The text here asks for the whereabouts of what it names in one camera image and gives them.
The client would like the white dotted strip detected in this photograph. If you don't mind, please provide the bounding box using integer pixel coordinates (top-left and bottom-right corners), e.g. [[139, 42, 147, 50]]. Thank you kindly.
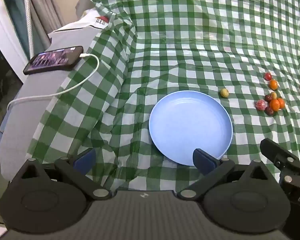
[[22, 0, 35, 57]]

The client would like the grey pillow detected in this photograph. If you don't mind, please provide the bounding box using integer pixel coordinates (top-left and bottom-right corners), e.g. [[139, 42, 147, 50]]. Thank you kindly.
[[75, 0, 97, 18]]

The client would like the white printed cloth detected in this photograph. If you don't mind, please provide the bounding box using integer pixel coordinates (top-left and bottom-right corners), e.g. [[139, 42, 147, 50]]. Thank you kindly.
[[52, 8, 110, 33]]

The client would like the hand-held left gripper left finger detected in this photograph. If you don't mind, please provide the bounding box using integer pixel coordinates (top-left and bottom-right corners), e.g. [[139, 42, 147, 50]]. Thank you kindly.
[[11, 148, 113, 201]]

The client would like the black smartphone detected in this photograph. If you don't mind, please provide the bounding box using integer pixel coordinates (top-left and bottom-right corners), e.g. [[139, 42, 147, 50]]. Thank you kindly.
[[23, 46, 84, 75]]

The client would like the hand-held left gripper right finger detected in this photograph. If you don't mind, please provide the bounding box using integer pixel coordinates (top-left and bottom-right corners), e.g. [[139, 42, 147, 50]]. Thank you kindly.
[[176, 149, 280, 202]]

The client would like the grey bed cover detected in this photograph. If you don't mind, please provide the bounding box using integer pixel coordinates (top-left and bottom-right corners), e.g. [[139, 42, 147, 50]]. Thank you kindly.
[[0, 26, 103, 180]]

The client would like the grey curtain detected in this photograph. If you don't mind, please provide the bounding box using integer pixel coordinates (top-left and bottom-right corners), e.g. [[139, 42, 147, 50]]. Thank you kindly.
[[19, 0, 65, 53]]

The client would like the green checkered tablecloth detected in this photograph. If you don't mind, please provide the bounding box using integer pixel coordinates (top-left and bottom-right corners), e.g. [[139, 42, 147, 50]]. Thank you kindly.
[[26, 0, 300, 193]]

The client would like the light blue plate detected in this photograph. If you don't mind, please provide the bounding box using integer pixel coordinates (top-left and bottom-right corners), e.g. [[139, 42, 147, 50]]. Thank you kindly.
[[148, 90, 233, 166]]

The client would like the white charging cable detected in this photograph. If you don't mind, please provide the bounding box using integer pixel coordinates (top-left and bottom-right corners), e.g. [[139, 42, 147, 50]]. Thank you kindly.
[[6, 53, 100, 112]]

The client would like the teal curtain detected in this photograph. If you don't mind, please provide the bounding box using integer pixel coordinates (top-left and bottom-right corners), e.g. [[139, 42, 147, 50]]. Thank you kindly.
[[0, 0, 32, 62]]

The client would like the plastic red fruit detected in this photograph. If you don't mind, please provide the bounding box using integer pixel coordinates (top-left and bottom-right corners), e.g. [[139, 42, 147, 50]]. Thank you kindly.
[[256, 99, 268, 111]]

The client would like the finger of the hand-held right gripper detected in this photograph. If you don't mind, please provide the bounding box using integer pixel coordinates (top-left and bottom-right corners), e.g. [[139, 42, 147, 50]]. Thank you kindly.
[[259, 138, 300, 181]]

